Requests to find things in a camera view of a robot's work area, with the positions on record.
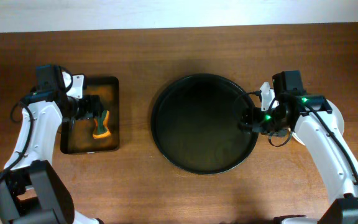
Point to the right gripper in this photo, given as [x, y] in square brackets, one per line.
[247, 119]

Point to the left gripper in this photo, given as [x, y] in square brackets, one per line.
[95, 106]

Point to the green orange sponge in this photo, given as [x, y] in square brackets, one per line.
[101, 130]

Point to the white plate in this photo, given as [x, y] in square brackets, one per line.
[339, 119]

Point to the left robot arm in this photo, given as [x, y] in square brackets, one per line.
[30, 189]

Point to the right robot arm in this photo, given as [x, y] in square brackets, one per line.
[316, 126]

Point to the black rectangular tray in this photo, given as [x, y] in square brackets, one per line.
[77, 135]

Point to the black round tray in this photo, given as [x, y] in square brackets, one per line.
[195, 124]

